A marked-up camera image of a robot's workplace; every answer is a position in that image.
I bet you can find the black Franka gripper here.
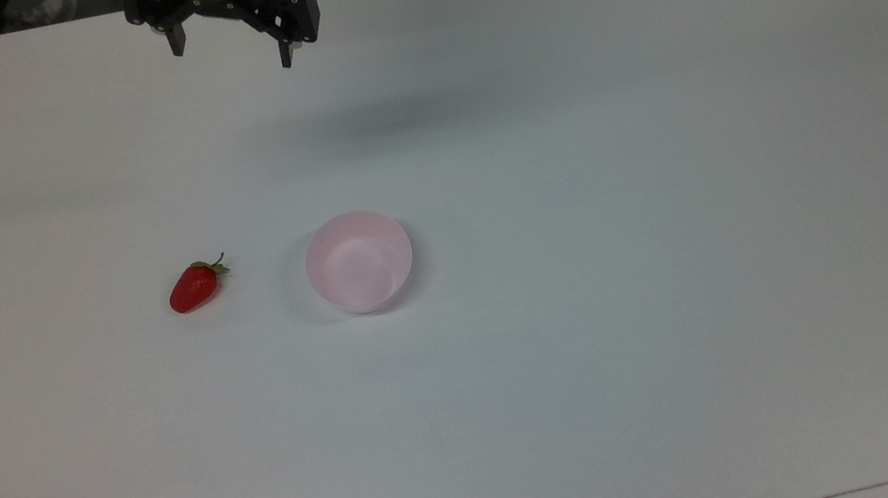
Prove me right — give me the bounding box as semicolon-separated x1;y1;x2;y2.
122;0;328;94

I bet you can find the red toy strawberry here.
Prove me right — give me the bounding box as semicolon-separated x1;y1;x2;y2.
163;251;237;316

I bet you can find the pink plastic bowl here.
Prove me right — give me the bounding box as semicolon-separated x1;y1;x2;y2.
298;204;423;323

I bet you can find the grey shoe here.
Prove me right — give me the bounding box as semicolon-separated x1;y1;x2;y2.
1;0;81;34

